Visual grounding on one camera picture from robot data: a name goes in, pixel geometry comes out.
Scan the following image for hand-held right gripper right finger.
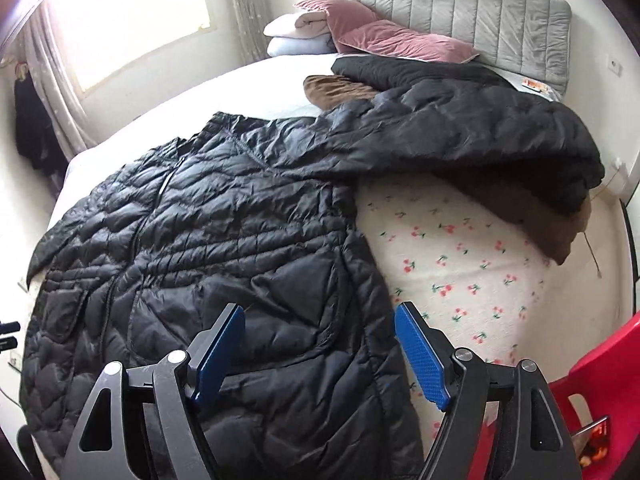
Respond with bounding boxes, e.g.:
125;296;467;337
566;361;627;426
394;302;584;480

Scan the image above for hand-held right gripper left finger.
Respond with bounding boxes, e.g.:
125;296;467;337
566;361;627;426
59;303;247;480

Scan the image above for black quilted puffer jacket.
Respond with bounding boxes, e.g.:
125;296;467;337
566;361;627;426
19;111;426;480

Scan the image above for dark hanging clothes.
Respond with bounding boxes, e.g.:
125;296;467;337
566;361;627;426
13;62;68;193

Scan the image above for cherry print bed sheet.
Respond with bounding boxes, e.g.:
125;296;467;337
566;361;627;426
355;170;632;451

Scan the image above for red plastic chair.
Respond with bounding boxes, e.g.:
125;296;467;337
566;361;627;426
470;310;640;480

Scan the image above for brown fleece cloth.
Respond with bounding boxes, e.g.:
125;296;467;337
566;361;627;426
303;75;594;267

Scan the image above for pink velvet pillow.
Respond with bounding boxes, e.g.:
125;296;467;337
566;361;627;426
336;20;481;63
294;0;376;53

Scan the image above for white folded pillows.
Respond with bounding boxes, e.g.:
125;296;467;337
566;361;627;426
263;13;338;57

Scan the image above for sheer patterned curtain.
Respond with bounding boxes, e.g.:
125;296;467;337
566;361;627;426
20;0;91;163
220;0;277;63

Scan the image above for grey padded headboard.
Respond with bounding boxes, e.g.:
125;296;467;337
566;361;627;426
321;0;573;98

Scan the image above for window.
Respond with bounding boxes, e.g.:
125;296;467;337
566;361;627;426
47;0;211;96

